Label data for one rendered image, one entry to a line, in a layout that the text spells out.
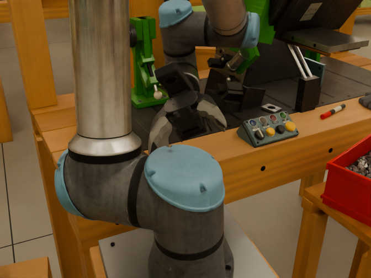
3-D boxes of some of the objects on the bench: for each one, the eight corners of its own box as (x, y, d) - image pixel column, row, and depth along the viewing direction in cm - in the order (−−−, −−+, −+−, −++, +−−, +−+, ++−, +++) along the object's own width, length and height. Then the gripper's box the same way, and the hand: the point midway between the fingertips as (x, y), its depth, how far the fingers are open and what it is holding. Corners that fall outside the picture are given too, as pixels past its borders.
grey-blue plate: (319, 105, 133) (327, 64, 126) (315, 106, 132) (322, 65, 126) (300, 96, 140) (306, 56, 134) (295, 97, 140) (301, 57, 133)
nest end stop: (234, 103, 130) (243, 94, 126) (219, 101, 127) (228, 93, 123) (233, 100, 130) (242, 91, 126) (218, 98, 127) (227, 89, 123)
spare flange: (281, 110, 129) (282, 108, 129) (274, 113, 127) (274, 111, 127) (268, 105, 133) (268, 103, 133) (260, 108, 131) (260, 106, 130)
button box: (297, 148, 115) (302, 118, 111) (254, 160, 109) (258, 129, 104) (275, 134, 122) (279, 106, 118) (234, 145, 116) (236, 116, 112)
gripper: (232, 89, 91) (248, 146, 75) (153, 120, 95) (154, 180, 79) (219, 58, 85) (233, 113, 70) (136, 92, 90) (133, 151, 74)
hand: (185, 138), depth 73 cm, fingers open, 14 cm apart
